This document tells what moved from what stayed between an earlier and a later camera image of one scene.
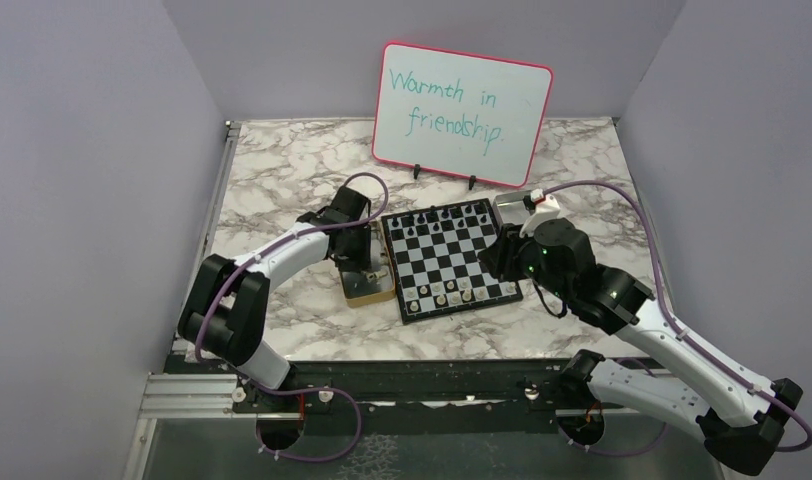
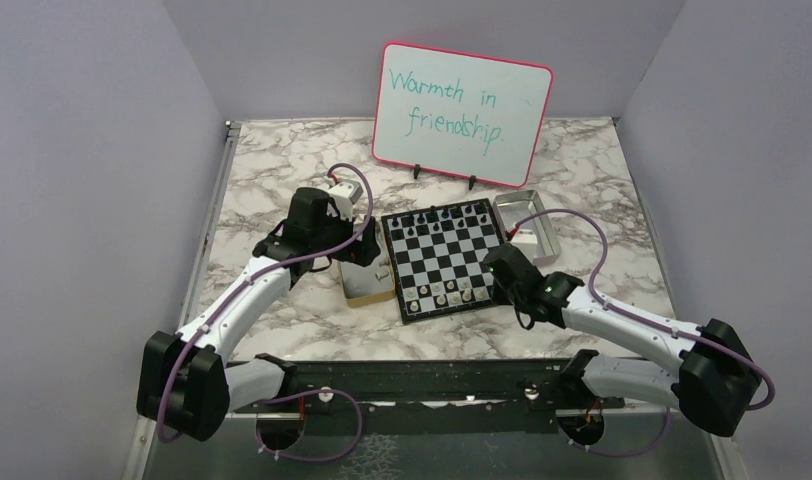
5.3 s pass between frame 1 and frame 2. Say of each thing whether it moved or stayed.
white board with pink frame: stayed
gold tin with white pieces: stayed
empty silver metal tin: stayed
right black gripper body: moved
